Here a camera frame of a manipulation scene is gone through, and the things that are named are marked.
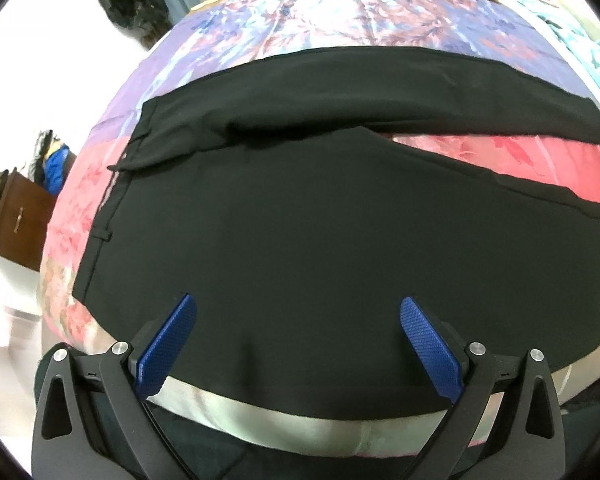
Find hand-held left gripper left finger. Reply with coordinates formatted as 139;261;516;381
31;292;198;480

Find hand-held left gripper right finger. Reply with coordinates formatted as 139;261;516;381
400;296;568;480

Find black pants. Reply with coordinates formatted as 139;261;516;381
72;46;600;418

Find brown wooden cabinet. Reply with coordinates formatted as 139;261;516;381
0;167;58;272

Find blue cloth pile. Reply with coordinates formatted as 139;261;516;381
30;130;77;196

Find floral patchwork bedspread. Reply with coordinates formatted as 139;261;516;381
36;0;600;456

